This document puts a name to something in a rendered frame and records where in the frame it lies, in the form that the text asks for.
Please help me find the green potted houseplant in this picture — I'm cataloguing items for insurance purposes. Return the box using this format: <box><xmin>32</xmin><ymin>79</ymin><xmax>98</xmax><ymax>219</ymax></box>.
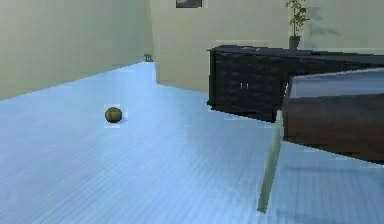
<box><xmin>285</xmin><ymin>0</ymin><xmax>311</xmax><ymax>51</ymax></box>

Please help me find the black wooden sideboard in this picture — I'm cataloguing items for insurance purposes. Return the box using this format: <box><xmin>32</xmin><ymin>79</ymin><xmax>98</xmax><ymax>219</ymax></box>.
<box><xmin>206</xmin><ymin>44</ymin><xmax>384</xmax><ymax>123</ymax></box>

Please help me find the olive green ball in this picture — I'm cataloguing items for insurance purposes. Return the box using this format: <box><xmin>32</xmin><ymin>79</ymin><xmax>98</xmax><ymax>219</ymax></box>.
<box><xmin>104</xmin><ymin>106</ymin><xmax>123</xmax><ymax>124</ymax></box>

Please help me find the glass table with pale legs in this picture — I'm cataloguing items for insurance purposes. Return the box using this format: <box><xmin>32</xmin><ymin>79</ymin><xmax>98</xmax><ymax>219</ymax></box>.
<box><xmin>256</xmin><ymin>67</ymin><xmax>384</xmax><ymax>214</ymax></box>

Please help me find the dark framed wall picture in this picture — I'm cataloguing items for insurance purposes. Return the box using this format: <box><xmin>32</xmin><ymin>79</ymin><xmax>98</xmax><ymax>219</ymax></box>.
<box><xmin>175</xmin><ymin>0</ymin><xmax>203</xmax><ymax>9</ymax></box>

